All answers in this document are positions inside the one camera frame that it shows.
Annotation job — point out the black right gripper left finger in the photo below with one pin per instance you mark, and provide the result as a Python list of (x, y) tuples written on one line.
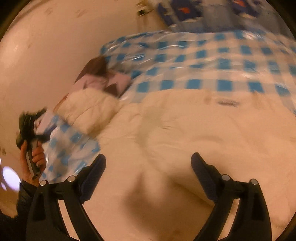
[(45, 220)]

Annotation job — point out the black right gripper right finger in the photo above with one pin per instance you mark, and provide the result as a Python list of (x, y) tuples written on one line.
[(251, 222)]

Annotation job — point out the person's dark left sleeve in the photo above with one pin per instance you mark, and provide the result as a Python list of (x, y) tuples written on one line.
[(14, 228)]

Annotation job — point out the pink brown pillow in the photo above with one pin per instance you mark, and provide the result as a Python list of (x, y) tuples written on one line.
[(97, 75)]

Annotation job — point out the whale pattern pink curtain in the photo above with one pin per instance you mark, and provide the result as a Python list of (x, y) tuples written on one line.
[(218, 16)]

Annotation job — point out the person's left hand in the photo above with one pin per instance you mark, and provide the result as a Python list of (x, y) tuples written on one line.
[(38, 159)]

